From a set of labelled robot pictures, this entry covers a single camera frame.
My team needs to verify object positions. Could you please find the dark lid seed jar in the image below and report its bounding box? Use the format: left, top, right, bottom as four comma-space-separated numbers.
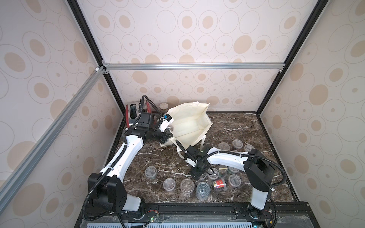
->
218, 165, 228, 178

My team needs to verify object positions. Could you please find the wide clear seed jar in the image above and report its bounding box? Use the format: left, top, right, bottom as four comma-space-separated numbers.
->
180, 178, 195, 197

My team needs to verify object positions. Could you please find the red label jar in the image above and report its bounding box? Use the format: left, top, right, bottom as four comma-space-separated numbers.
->
213, 178, 227, 192

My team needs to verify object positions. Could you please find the cream canvas tote bag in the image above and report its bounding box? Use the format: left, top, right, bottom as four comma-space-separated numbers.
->
160, 102, 213, 149

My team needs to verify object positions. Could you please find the clear seed jar eleventh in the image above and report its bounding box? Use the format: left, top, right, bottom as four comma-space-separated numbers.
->
232, 139, 243, 150

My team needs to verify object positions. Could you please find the clear seed jar twelfth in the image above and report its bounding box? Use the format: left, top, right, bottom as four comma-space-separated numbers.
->
243, 144, 255, 152

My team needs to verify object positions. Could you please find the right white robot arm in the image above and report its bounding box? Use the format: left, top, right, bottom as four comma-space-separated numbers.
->
183, 145, 287, 219

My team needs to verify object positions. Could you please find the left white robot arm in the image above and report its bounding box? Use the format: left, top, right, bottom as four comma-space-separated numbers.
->
81, 126, 173, 221

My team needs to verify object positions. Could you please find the glass spice shaker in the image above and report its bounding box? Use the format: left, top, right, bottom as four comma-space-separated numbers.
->
159, 103, 169, 114

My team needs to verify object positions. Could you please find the red chrome toaster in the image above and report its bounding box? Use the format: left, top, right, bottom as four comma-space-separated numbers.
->
126, 101, 154, 128

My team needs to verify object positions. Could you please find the left diagonal aluminium bar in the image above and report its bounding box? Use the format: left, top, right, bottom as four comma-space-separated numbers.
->
1, 66, 106, 213

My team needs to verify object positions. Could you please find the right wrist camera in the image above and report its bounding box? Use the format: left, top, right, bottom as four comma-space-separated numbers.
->
184, 146, 204, 167

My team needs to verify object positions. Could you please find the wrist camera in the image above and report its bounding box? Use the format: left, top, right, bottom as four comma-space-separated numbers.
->
184, 146, 204, 167
158, 114, 174, 133

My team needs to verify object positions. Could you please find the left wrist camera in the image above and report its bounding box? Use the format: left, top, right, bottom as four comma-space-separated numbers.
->
158, 114, 174, 133

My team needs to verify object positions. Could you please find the horizontal aluminium frame bar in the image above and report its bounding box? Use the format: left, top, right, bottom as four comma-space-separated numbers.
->
105, 62, 285, 71

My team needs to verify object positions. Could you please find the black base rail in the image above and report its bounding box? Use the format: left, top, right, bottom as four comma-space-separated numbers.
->
75, 202, 319, 228

